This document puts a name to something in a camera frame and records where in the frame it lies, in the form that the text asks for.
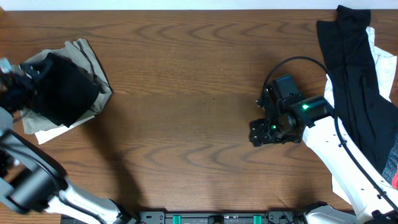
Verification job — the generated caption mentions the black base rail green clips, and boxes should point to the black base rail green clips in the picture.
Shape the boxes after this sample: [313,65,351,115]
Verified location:
[60,210,299,224]

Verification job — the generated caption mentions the folded beige t-shirt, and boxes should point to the folded beige t-shirt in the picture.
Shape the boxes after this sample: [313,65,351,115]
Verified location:
[21,39,113,134]

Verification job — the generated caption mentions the black logo t-shirt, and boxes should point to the black logo t-shirt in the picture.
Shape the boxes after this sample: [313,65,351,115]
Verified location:
[27,53,100,127]

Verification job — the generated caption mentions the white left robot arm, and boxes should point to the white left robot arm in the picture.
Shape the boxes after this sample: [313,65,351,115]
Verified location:
[1,54,141,223]

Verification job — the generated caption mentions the folded white garment under beige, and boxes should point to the folded white garment under beige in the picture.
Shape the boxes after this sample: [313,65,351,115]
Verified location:
[34,116,94,144]

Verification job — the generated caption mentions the white garment in pile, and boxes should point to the white garment in pile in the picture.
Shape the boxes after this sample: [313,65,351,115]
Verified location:
[324,27,397,204]

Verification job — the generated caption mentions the black garment in pile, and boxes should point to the black garment in pile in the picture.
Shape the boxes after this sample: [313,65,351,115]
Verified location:
[317,6,397,172]

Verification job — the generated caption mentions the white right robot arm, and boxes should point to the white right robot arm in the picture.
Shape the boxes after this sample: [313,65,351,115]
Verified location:
[249,95,397,223]

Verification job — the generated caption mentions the grey red garment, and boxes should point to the grey red garment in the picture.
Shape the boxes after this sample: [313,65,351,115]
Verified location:
[382,147,397,190]

